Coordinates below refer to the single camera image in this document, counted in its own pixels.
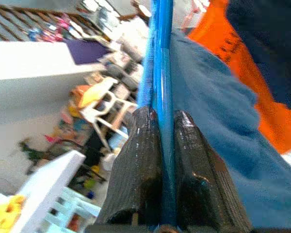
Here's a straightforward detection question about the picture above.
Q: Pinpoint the brown wooden stair railing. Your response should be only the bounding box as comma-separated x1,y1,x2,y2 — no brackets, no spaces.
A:
0,4,112,42

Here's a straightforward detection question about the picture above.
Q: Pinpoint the orange t-shirt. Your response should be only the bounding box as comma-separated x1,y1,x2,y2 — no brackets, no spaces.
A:
188,0,291,154

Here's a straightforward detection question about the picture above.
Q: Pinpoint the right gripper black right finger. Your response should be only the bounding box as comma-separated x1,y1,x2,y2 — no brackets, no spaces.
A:
173,110,253,230

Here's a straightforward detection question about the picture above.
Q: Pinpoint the navy blue t-shirt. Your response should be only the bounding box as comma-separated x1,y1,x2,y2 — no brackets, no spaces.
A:
226,0,291,110

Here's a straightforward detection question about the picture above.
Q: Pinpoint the white wooden chair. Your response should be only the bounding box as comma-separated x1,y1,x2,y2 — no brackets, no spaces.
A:
79,77,138,151

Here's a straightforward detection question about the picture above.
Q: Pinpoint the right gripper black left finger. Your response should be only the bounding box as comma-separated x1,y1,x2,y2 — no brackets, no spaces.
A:
96,106,164,225

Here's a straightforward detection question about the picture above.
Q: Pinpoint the blue cloth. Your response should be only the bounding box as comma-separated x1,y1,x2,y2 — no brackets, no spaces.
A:
171,29,291,230

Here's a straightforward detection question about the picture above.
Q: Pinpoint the yellow cloth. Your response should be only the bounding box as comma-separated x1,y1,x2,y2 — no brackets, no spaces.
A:
0,195,27,233

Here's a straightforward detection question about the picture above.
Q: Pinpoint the white folding table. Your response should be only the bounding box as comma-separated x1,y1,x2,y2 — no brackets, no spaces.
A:
12,150,87,233

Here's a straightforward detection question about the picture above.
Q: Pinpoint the blue plastic hanger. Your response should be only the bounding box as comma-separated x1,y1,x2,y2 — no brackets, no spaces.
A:
135,0,178,229

